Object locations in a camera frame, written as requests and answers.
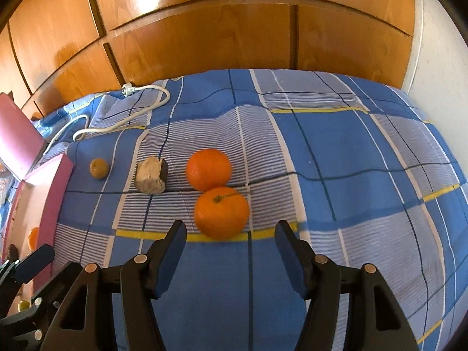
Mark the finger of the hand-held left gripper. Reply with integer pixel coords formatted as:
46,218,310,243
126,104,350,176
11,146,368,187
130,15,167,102
0,244,55,295
0,294,61,350

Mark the pink cardboard tray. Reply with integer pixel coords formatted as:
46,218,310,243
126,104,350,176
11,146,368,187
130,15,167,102
0,154,74,302

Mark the small yellow-brown fruit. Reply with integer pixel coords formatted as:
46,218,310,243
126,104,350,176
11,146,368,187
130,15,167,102
90,158,109,179

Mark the white power cable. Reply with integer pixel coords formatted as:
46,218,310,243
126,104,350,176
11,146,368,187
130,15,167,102
46,82,171,154

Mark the wooden wardrobe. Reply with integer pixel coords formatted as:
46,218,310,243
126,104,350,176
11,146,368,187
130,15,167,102
0,0,415,118

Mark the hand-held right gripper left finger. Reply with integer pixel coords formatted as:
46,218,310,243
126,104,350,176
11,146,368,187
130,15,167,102
40,220,188,351

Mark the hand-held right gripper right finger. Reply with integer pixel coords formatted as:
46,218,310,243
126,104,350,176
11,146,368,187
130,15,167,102
274,220,419,351

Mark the pink box lid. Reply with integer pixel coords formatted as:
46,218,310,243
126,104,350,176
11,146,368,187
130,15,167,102
0,92,46,181

